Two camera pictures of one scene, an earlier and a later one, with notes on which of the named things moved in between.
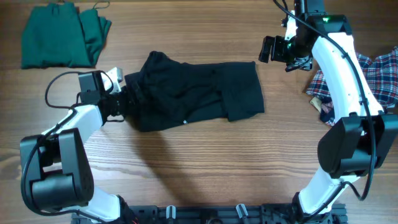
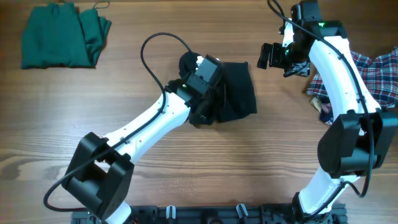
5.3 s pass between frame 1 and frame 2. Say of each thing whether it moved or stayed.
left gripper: moved
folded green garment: stayed
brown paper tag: stayed
